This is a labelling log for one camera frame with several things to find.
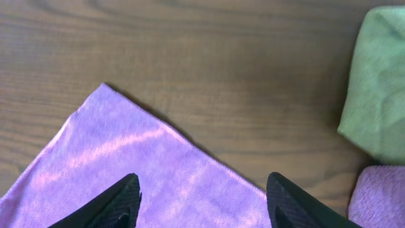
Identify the purple cloth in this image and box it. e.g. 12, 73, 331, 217
348, 166, 404, 228
1, 84, 271, 227

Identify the crumpled purple cloth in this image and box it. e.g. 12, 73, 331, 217
348, 166, 404, 228

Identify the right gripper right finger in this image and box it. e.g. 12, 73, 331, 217
266, 172, 361, 228

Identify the crumpled green cloth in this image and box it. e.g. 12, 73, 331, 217
338, 6, 404, 165

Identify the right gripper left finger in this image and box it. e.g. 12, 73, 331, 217
50, 174, 142, 228

